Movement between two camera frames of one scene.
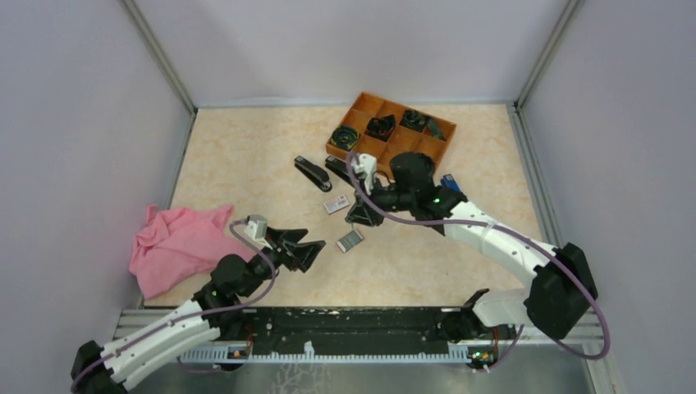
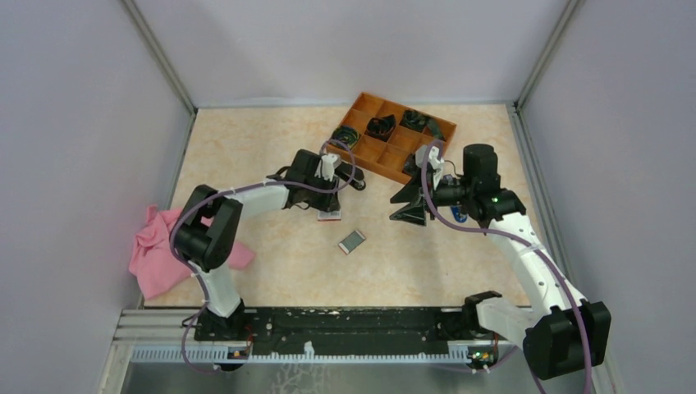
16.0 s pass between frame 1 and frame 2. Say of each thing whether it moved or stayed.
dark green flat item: stayed
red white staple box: moved
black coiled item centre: stayed
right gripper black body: moved
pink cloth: stayed
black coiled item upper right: stayed
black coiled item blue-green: stayed
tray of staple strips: stayed
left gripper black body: moved
